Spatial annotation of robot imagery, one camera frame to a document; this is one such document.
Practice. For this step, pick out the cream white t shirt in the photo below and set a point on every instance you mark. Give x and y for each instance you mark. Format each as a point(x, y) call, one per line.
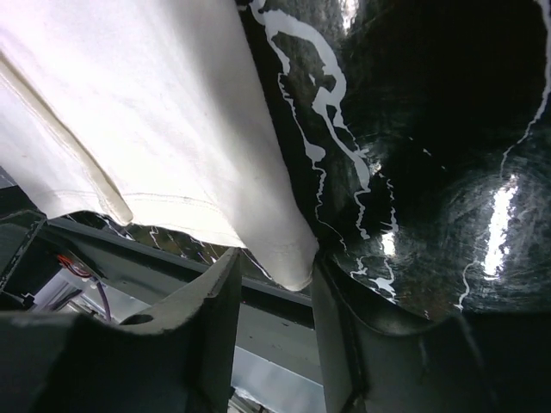
point(152, 113)

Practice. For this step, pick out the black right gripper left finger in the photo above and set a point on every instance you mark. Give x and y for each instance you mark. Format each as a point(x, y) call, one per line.
point(175, 356)

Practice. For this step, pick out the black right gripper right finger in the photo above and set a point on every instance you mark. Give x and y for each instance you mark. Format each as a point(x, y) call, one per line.
point(378, 357)

